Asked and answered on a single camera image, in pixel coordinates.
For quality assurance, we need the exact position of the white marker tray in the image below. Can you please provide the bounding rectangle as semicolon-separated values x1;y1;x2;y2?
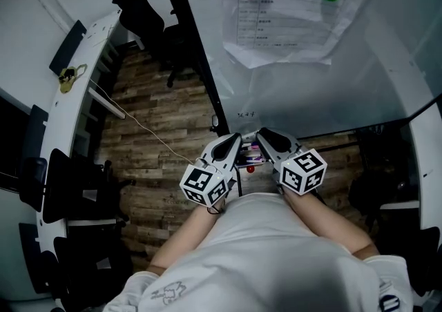
236;140;269;168

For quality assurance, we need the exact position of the person's left forearm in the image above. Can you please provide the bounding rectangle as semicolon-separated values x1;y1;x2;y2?
148;199;225;275

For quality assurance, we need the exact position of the white curved desk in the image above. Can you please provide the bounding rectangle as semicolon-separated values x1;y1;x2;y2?
34;10;127;260

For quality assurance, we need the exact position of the long white cable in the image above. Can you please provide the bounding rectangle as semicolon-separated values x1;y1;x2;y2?
88;78;203;165

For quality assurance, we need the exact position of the black desk divider panel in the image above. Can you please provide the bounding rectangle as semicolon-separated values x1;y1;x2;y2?
21;104;49;163
49;19;87;76

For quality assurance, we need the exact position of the white desk with grey edge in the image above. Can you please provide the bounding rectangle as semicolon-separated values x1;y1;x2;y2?
409;95;442;256

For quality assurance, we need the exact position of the black elastic wrist band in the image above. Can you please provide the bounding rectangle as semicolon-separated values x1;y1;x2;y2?
206;199;226;215

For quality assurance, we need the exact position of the yellow and black pouch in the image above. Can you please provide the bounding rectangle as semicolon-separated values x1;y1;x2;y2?
57;63;88;95

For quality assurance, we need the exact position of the large glass whiteboard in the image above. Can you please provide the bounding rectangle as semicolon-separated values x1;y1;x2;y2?
153;0;442;142

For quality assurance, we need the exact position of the dark window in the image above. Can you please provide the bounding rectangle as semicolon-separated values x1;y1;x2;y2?
0;96;46;194

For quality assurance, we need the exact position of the person's right forearm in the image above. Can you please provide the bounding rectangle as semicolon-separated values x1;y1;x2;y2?
281;189;381;262

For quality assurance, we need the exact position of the person's white shirt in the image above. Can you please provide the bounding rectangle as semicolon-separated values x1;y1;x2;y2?
103;192;415;312

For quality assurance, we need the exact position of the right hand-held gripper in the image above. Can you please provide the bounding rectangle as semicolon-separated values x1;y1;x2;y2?
255;127;329;197

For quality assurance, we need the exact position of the crumpled printed paper sheet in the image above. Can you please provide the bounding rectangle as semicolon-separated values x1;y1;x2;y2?
220;0;381;69

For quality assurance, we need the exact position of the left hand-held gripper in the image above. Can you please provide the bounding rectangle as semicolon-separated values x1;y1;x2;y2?
179;131;243;208

